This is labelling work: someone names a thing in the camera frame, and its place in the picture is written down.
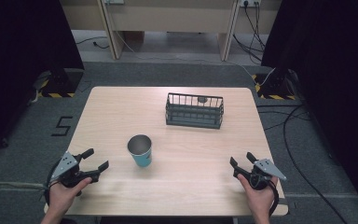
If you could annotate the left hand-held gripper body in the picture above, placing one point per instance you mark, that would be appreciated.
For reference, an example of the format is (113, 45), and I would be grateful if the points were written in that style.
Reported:
(69, 169)

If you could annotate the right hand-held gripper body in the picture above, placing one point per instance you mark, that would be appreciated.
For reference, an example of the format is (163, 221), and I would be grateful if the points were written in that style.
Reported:
(262, 174)

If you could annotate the person's right hand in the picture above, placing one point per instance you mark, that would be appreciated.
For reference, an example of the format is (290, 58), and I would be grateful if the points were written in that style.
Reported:
(259, 199)

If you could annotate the person's left hand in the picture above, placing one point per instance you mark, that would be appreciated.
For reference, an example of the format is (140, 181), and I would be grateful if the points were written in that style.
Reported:
(62, 194)

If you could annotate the blue cup with metal inside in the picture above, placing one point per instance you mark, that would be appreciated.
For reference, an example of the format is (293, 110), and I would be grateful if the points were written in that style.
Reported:
(140, 149)

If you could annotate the black stand base hazard tape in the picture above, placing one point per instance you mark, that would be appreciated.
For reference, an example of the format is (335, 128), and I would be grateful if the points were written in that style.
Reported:
(276, 87)
(60, 84)

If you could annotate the black curtain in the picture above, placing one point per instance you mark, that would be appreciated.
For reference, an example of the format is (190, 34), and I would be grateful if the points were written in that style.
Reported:
(332, 77)
(18, 46)

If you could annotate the beige wooden desk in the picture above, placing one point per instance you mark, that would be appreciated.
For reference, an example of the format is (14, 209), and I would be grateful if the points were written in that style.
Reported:
(167, 15)

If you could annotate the white wall socket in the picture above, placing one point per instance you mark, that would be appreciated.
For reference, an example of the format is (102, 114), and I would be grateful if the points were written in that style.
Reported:
(250, 2)

